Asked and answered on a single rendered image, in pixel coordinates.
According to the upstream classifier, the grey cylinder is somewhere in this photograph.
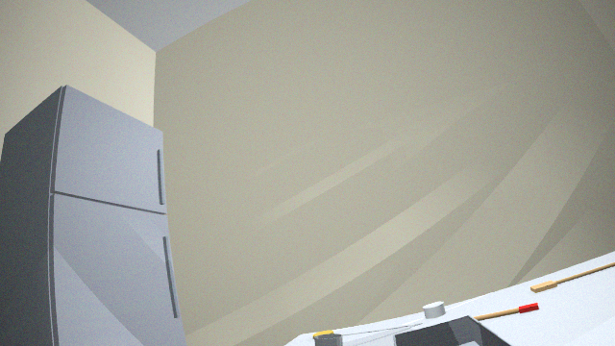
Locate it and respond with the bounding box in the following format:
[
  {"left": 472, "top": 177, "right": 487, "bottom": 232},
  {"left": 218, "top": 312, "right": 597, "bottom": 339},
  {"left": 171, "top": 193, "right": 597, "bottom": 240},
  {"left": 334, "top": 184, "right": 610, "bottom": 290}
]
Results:
[{"left": 423, "top": 302, "right": 446, "bottom": 319}]

